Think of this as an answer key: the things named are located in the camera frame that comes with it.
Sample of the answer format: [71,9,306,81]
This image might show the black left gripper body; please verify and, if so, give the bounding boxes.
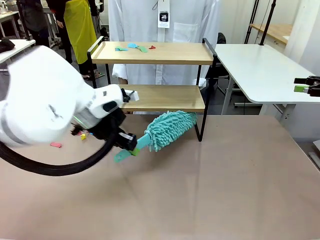
[89,109,138,151]

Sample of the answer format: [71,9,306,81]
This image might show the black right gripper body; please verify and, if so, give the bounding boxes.
[306,75,320,98]

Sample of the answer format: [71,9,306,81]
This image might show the teal chenille duster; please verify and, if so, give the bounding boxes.
[113,109,198,165]

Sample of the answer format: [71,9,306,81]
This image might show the wooden two-tier black-framed shelf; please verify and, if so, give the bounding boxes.
[86,36,218,143]

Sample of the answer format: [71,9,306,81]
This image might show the white rounded table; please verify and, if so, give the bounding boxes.
[214,43,320,119]

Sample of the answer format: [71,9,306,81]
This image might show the wooden background table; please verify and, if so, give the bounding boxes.
[249,23,294,46]

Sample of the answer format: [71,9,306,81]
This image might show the black stand pole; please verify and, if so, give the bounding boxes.
[245,0,260,45]
[259,0,277,46]

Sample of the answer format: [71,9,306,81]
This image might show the black office chair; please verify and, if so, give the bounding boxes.
[206,32,237,102]

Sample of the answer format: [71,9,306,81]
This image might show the bystander in yellow apron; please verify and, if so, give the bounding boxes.
[52,0,99,79]

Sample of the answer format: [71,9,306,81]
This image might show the person in white lab coat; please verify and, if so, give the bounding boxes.
[107,0,221,87]

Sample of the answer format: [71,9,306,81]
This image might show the white side table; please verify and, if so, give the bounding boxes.
[0,38,36,65]

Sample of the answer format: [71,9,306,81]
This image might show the white hang tag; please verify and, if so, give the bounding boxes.
[157,0,171,29]

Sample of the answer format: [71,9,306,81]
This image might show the black bundle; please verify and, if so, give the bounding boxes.
[0,38,16,54]

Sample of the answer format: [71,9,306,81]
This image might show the bystander in dark clothes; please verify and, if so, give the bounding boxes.
[17,0,52,48]

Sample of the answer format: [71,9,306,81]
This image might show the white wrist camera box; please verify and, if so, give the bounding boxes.
[121,88,140,103]

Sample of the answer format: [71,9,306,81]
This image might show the thick black cable hose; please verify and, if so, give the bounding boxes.
[0,134,119,177]

